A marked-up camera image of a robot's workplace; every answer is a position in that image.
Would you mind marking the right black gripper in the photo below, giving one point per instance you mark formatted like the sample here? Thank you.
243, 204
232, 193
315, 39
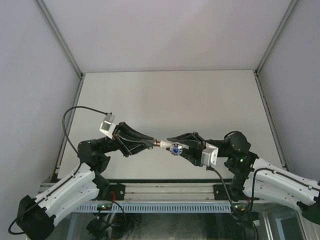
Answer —
195, 157

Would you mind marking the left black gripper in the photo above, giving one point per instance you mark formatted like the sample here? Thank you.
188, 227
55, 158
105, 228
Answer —
122, 134

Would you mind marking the white plastic water faucet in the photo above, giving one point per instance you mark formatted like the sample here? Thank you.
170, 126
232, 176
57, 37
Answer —
175, 148

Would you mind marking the silver threaded pipe fitting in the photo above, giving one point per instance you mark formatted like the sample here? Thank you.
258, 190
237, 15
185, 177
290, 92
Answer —
157, 143

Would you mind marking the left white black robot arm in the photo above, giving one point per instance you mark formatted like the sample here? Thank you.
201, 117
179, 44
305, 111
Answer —
38, 216

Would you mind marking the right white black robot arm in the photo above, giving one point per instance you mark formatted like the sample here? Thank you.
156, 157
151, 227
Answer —
253, 177

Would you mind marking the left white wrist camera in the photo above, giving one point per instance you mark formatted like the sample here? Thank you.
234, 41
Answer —
107, 126

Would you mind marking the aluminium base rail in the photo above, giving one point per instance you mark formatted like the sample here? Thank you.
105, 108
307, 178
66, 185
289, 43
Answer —
205, 190

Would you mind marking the grey slotted cable duct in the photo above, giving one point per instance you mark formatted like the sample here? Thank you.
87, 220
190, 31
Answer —
155, 207

